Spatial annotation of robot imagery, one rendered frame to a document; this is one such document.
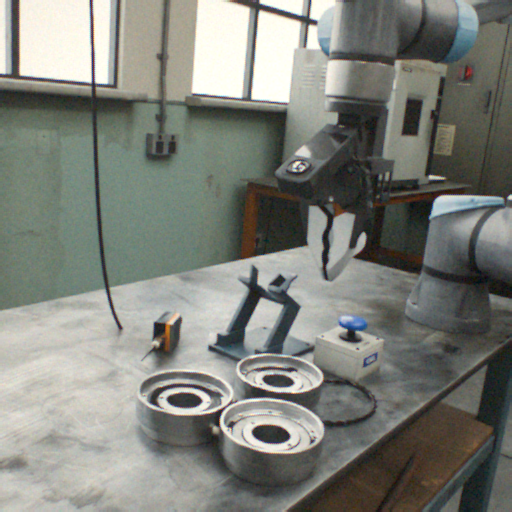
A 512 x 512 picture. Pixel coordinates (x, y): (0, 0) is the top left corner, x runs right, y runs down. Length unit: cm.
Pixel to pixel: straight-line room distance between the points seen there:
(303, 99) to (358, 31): 242
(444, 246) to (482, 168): 343
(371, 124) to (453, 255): 41
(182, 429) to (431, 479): 61
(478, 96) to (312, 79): 172
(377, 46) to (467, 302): 55
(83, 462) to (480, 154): 408
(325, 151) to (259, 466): 33
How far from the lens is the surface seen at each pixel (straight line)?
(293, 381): 76
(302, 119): 312
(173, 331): 87
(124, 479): 62
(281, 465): 60
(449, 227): 109
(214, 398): 70
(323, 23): 91
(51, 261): 247
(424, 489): 113
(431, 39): 77
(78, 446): 67
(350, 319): 85
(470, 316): 112
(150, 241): 276
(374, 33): 71
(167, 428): 65
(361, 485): 110
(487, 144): 452
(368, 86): 70
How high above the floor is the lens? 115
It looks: 14 degrees down
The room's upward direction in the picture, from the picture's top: 6 degrees clockwise
